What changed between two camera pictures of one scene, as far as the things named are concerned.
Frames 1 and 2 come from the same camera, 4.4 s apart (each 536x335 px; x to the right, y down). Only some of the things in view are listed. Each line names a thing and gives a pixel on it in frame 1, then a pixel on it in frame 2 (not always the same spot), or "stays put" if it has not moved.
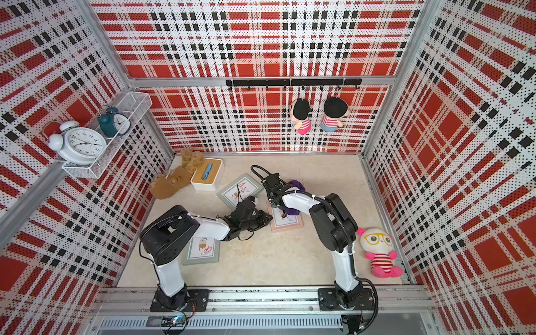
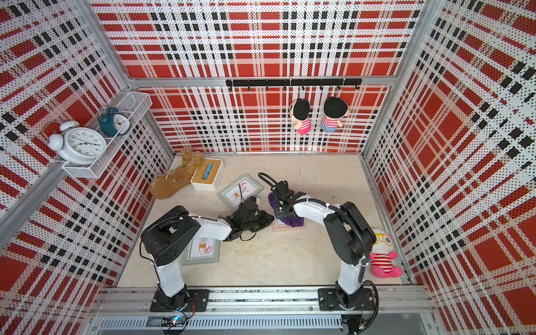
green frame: (239, 190) stays put
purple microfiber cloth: (294, 183) -> (291, 220)
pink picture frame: (278, 223) stays put
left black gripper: (262, 216) stays put
